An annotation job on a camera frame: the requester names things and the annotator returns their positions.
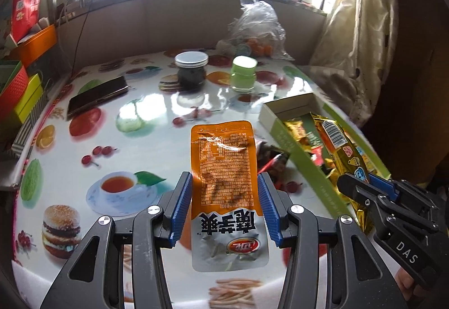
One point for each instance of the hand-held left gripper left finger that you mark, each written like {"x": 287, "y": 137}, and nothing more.
{"x": 182, "y": 207}

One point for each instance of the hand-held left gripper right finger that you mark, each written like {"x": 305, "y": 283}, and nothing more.
{"x": 268, "y": 211}

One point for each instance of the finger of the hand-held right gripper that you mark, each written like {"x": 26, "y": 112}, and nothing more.
{"x": 357, "y": 191}
{"x": 384, "y": 186}

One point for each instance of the long gold snack packet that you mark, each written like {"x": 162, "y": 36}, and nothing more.
{"x": 345, "y": 151}
{"x": 298, "y": 132}

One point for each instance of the green cardboard box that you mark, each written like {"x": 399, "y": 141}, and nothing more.
{"x": 305, "y": 168}

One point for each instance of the orange and white snack packet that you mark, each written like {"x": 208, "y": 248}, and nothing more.
{"x": 224, "y": 168}

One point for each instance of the dark red snack packet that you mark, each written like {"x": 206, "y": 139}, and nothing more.
{"x": 273, "y": 161}

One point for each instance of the fruit print tablecloth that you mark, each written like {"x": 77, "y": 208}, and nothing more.
{"x": 140, "y": 140}

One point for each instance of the brown wooden cabinet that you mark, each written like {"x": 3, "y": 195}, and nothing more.
{"x": 417, "y": 67}

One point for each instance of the dark jar with white lid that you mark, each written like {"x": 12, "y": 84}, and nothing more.
{"x": 191, "y": 72}

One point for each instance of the green jar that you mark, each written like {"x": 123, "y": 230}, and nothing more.
{"x": 243, "y": 76}

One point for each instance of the black phone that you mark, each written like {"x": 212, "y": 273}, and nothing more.
{"x": 98, "y": 95}

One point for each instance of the cream patterned curtain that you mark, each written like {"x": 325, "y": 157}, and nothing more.
{"x": 354, "y": 32}

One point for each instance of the striped box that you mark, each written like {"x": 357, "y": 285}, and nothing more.
{"x": 24, "y": 135}

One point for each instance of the clear plastic bag with oranges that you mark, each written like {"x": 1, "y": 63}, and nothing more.
{"x": 256, "y": 28}

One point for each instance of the yellow green box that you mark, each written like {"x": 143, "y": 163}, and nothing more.
{"x": 29, "y": 98}

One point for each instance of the red basket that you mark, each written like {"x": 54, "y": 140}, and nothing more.
{"x": 12, "y": 84}

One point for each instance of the orange box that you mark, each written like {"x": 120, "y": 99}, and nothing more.
{"x": 38, "y": 46}

